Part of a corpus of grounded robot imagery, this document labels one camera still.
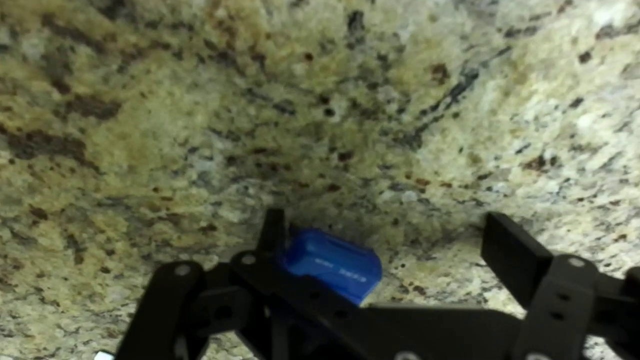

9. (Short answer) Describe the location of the blue floss case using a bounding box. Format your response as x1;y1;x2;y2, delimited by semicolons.
279;228;381;307

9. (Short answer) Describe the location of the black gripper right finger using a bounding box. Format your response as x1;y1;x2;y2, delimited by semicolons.
479;212;553;308

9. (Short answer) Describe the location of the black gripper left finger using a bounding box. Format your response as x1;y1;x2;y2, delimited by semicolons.
255;208;285;259

